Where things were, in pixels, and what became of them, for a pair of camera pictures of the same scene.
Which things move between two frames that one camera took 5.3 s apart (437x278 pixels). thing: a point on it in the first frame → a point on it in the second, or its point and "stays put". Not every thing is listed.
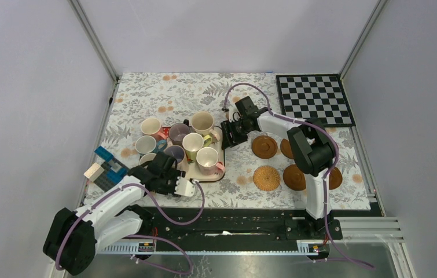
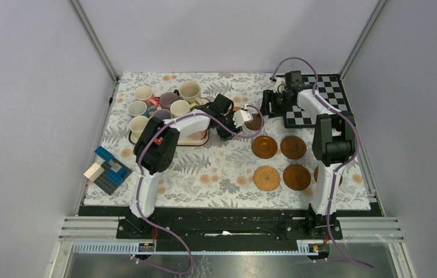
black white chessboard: [311, 97] stays put
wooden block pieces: [94, 172] stays put
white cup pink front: [206, 158] → [198, 134]
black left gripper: [175, 174] → [230, 116]
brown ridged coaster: [264, 147] stays put
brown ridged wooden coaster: [294, 178] stays put
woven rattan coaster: [266, 178] stays put
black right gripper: [227, 127] → [268, 96]
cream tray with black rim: [193, 173] → [187, 142]
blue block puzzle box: [114, 170] stays put
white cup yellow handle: [193, 142] → [180, 108]
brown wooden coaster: [286, 149] stays put
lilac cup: [176, 151] → [162, 114]
